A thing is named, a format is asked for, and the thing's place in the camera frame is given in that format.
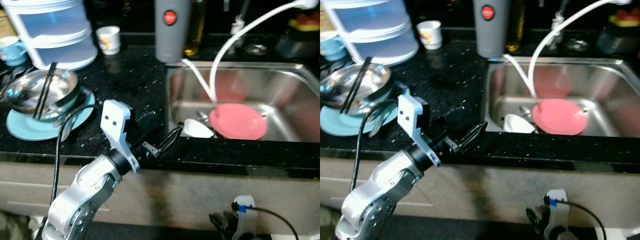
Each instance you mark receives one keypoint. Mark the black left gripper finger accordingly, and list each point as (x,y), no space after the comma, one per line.
(470,147)
(169,150)
(476,134)
(172,137)

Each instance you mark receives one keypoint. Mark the stainless steel bowl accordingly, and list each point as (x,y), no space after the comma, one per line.
(345,85)
(30,90)

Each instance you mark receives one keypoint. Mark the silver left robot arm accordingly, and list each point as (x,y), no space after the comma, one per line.
(85,195)
(380,195)

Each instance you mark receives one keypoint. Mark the metal spoon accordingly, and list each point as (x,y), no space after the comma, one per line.
(201,116)
(525,112)
(66,131)
(378,127)

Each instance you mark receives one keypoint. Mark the pink plate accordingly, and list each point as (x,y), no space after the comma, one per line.
(560,117)
(237,122)

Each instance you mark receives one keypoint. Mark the grey tumbler with red logo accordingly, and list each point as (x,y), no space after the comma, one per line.
(172,42)
(492,40)

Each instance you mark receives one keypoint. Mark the black chopstick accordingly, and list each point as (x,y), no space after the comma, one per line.
(43,90)
(48,88)
(355,86)
(361,84)

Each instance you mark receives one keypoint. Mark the white printed cup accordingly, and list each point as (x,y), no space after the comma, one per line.
(430,36)
(109,42)

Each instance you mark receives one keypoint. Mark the yellow oil bottle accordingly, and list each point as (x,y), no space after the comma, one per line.
(516,30)
(196,35)

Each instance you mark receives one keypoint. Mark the teal plate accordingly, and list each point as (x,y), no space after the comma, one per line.
(30,131)
(340,127)

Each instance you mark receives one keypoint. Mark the stainless steel sink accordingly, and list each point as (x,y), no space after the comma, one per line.
(285,90)
(605,85)

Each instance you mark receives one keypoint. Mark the round metal strainer cap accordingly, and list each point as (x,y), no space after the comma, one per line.
(257,49)
(577,45)

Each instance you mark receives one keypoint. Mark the white faucet connector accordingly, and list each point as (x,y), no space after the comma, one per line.
(554,25)
(237,25)

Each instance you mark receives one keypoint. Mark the light blue cup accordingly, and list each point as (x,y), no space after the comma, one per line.
(11,50)
(330,45)

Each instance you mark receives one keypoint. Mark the dark container with fruit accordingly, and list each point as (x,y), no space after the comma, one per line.
(620,37)
(300,42)

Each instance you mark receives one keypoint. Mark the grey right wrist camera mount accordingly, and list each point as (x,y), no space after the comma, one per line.
(245,220)
(557,215)

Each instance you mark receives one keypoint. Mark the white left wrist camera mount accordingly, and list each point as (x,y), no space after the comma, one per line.
(411,117)
(114,120)

